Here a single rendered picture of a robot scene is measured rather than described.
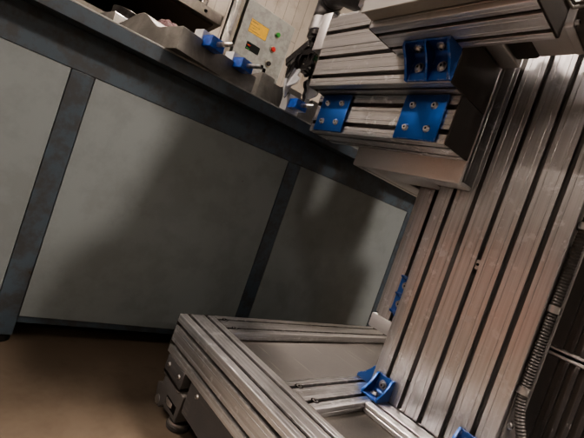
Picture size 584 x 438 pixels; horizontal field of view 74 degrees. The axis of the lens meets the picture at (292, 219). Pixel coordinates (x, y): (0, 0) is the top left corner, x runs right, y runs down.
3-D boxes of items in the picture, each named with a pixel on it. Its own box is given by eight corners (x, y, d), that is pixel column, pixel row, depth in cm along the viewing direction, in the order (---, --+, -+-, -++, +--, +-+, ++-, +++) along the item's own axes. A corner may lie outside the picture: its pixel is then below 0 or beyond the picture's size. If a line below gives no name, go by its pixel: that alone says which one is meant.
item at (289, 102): (316, 118, 111) (322, 100, 111) (304, 111, 108) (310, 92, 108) (289, 116, 121) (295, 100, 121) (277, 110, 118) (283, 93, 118)
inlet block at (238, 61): (264, 81, 102) (271, 61, 102) (252, 72, 98) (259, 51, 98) (232, 78, 110) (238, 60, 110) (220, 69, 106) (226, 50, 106)
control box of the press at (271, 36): (212, 279, 216) (298, 27, 211) (160, 270, 198) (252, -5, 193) (199, 267, 234) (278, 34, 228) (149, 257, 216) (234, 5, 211)
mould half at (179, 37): (250, 95, 111) (262, 58, 111) (175, 48, 91) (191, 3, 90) (158, 83, 142) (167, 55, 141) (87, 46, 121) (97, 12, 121)
